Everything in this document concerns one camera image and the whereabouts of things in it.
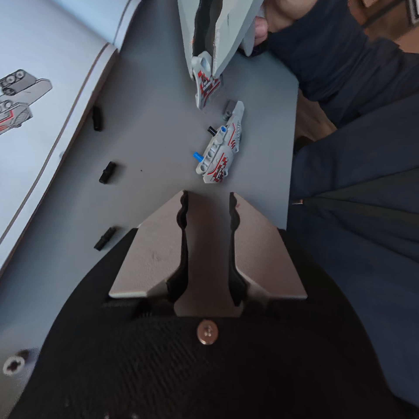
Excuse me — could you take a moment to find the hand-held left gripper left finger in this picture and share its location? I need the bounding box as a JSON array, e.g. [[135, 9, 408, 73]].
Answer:
[[108, 190, 190, 304]]

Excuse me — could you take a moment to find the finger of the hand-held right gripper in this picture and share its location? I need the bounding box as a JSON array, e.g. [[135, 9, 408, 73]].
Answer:
[[212, 0, 264, 78], [178, 0, 214, 80]]

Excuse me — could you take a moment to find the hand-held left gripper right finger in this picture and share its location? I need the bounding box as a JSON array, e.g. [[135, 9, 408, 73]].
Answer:
[[228, 192, 309, 307]]

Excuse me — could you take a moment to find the grey curved lego panel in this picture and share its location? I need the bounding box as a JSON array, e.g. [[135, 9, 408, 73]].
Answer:
[[191, 51, 225, 110]]

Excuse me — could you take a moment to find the grey lego assembly red print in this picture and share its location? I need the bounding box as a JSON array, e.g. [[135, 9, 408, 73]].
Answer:
[[193, 100, 245, 184]]

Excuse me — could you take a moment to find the lego instruction booklet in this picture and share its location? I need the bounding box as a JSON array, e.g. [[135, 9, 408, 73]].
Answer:
[[0, 0, 142, 274]]

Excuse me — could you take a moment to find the small grey lego bush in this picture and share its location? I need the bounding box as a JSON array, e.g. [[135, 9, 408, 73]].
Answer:
[[2, 349, 31, 375]]

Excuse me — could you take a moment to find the person's right hand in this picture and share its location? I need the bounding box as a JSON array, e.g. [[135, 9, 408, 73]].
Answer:
[[254, 0, 317, 47]]

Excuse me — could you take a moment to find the person's dark clothing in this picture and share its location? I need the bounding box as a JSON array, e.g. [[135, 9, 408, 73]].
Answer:
[[288, 95, 419, 403]]

